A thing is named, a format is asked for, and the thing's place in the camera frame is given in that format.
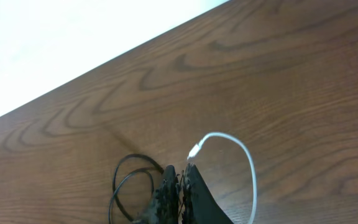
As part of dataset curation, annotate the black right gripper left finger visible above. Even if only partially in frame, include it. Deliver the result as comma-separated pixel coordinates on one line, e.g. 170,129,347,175
132,165,180,224

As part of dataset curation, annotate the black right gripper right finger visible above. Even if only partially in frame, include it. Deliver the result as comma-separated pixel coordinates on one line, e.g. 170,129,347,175
182,164,233,224

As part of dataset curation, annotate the white USB cable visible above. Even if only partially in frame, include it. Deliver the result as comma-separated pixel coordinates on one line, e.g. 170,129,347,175
186,131,258,224

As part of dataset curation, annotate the black USB cable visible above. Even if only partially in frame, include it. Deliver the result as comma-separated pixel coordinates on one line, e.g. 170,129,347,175
108,153,165,224

